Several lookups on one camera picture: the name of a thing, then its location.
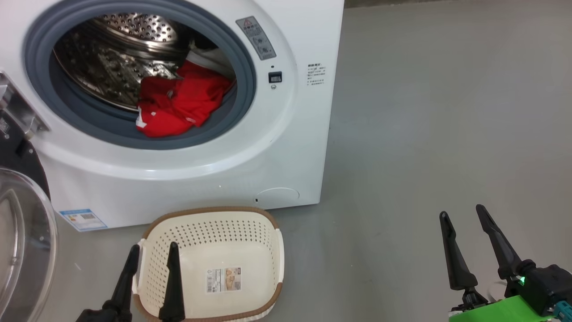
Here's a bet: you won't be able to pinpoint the black round glass washer door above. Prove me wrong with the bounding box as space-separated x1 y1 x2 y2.
0 110 59 322

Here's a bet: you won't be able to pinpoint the grey warning sticker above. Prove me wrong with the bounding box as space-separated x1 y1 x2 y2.
236 17 277 60

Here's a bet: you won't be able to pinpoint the blue energy label sticker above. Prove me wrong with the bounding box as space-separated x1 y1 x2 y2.
59 208 108 232

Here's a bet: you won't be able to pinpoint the cream perforated basket brown rim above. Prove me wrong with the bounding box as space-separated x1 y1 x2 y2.
133 207 285 322

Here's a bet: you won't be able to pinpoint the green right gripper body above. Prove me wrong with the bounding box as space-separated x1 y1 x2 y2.
449 295 555 322

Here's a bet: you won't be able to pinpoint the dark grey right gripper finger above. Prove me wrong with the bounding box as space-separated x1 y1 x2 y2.
476 204 537 280
439 211 488 310

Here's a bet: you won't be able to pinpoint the white front-load washing machine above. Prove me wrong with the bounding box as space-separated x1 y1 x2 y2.
0 0 345 231

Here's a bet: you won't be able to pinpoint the perforated steel washer drum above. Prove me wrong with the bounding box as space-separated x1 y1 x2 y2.
53 13 236 112

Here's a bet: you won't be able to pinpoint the metal door hinge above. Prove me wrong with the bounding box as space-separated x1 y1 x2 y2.
0 72 49 139

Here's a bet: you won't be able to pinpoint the round white filter cover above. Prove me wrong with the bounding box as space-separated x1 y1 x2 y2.
255 188 300 208

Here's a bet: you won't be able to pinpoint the red and white garment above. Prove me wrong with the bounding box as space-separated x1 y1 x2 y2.
136 49 236 138

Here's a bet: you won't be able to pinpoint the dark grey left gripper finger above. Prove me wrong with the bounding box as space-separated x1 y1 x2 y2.
76 244 140 322
159 241 186 322

